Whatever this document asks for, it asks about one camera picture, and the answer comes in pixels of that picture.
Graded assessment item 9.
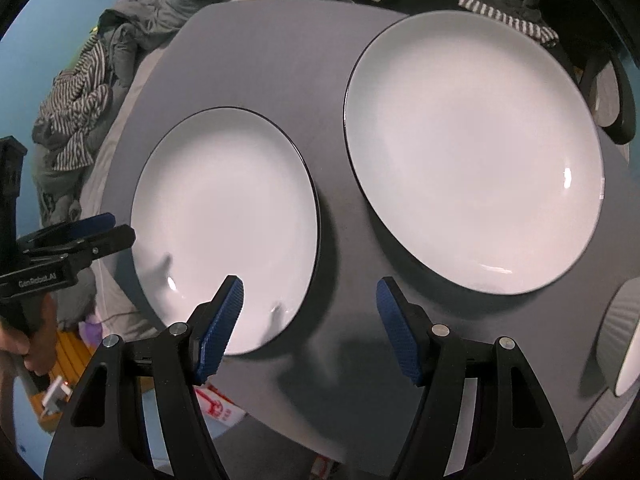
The white charger plug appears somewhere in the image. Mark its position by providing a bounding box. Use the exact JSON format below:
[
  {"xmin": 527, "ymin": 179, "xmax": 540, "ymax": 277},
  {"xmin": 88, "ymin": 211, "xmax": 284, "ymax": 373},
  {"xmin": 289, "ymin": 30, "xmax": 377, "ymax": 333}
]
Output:
[{"xmin": 39, "ymin": 376, "xmax": 71, "ymax": 417}]

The large white plate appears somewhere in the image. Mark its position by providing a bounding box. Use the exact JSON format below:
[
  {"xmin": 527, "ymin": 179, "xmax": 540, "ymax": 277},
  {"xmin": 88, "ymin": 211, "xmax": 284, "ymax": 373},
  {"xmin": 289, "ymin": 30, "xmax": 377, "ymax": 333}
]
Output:
[{"xmin": 343, "ymin": 10, "xmax": 606, "ymax": 296}]

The red and white package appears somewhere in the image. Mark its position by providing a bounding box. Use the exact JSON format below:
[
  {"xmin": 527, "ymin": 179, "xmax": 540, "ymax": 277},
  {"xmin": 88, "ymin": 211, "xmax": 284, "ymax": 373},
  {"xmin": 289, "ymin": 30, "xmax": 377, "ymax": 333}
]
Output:
[{"xmin": 194, "ymin": 384, "xmax": 246, "ymax": 428}]

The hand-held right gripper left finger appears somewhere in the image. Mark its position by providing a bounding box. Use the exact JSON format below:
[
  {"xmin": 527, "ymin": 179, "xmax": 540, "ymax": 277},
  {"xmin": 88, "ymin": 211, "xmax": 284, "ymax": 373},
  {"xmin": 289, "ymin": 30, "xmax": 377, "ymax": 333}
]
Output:
[{"xmin": 42, "ymin": 274, "xmax": 246, "ymax": 480}]

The striped grey white cloth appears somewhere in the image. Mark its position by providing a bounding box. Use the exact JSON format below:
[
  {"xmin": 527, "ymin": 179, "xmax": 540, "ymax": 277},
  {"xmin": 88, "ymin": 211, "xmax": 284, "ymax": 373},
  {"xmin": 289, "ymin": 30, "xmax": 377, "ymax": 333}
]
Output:
[{"xmin": 32, "ymin": 40, "xmax": 113, "ymax": 171}]

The purple plastic object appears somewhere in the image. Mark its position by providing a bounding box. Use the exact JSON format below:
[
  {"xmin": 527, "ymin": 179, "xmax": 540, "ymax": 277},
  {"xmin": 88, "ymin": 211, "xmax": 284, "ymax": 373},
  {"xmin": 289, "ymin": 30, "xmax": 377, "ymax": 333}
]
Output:
[{"xmin": 80, "ymin": 312, "xmax": 103, "ymax": 346}]

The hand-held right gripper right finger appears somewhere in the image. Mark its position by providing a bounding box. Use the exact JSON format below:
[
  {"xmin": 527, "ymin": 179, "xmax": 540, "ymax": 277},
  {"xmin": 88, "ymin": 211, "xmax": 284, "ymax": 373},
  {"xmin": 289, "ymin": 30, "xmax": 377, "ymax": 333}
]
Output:
[{"xmin": 375, "ymin": 276, "xmax": 576, "ymax": 480}]

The yellow wooden box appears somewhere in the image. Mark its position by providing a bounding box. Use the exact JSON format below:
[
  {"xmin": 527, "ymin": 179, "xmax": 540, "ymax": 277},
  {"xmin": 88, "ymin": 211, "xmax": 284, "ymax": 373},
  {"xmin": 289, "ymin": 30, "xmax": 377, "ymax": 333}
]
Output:
[{"xmin": 30, "ymin": 327, "xmax": 101, "ymax": 433}]

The person's left hand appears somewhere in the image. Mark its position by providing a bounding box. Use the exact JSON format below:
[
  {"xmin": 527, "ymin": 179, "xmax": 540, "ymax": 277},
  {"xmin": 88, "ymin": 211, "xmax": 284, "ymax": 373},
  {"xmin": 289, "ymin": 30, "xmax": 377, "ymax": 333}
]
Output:
[{"xmin": 0, "ymin": 292, "xmax": 60, "ymax": 378}]

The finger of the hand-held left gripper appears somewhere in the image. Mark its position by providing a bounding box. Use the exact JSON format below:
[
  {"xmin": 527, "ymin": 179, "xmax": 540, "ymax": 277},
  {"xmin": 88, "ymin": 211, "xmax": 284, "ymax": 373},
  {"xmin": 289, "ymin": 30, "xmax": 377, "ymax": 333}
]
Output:
[
  {"xmin": 64, "ymin": 225, "xmax": 137, "ymax": 274},
  {"xmin": 17, "ymin": 212, "xmax": 117, "ymax": 254}
]

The small white plate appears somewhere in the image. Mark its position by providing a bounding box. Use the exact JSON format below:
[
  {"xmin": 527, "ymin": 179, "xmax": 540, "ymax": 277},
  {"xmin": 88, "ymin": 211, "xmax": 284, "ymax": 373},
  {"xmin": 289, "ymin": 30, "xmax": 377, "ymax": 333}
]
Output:
[{"xmin": 130, "ymin": 106, "xmax": 321, "ymax": 357}]

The ribbed white bowl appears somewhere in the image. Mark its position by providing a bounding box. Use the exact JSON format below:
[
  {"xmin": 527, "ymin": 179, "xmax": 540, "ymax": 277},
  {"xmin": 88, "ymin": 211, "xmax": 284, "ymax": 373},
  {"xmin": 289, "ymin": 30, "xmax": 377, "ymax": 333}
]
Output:
[
  {"xmin": 580, "ymin": 394, "xmax": 634, "ymax": 467},
  {"xmin": 597, "ymin": 276, "xmax": 640, "ymax": 396}
]

